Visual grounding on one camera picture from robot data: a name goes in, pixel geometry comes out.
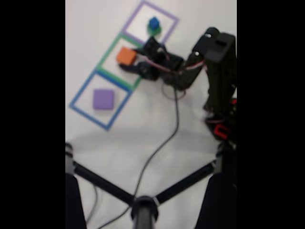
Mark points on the orange block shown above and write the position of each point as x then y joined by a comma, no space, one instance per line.
125,56

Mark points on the green block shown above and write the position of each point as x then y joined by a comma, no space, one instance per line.
155,31

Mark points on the small blue block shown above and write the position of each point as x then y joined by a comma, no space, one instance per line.
153,22

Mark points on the large purple block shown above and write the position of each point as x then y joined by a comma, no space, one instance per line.
103,99

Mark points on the green tape square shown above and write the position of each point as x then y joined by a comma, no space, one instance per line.
107,52

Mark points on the purple tape square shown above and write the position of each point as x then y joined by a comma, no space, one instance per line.
166,15

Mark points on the blue tape square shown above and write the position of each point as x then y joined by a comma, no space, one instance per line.
81,93

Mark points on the red table clamp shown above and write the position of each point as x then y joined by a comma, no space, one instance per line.
216,130

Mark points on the black tripod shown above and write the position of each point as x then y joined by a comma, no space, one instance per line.
144,212

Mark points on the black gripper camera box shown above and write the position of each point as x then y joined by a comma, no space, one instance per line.
152,46

